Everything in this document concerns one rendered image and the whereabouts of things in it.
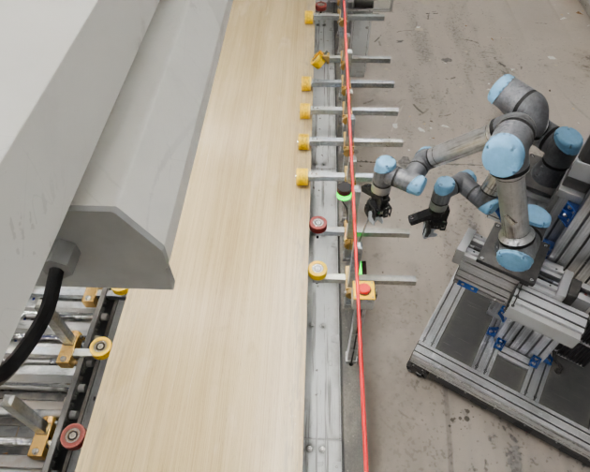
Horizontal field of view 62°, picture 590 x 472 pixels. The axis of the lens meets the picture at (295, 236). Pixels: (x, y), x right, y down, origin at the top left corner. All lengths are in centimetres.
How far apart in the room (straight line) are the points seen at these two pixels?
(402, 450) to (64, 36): 258
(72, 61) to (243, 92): 270
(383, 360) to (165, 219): 261
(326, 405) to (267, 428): 40
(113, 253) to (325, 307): 199
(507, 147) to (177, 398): 134
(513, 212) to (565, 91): 341
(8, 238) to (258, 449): 158
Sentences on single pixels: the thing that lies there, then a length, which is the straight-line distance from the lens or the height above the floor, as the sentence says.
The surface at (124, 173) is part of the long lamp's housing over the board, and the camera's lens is 31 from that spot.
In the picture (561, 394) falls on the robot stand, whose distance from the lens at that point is 285.
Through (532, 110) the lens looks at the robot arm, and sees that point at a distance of 193.
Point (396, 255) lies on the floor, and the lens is 328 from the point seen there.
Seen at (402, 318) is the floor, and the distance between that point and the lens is 302.
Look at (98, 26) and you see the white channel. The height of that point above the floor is 245.
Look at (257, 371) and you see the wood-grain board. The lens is 184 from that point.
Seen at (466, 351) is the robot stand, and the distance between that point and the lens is 277.
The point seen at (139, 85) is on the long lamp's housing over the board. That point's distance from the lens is 38.
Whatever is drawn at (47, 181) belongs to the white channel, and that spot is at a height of 243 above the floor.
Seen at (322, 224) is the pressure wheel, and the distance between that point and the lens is 220.
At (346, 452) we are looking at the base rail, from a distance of 196.
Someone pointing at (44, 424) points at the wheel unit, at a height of 87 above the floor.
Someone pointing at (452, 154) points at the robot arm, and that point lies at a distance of 183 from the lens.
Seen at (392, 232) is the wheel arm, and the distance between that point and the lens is 226.
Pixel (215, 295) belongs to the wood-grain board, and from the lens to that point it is 201.
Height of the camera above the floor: 258
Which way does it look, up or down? 51 degrees down
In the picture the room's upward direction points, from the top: 1 degrees counter-clockwise
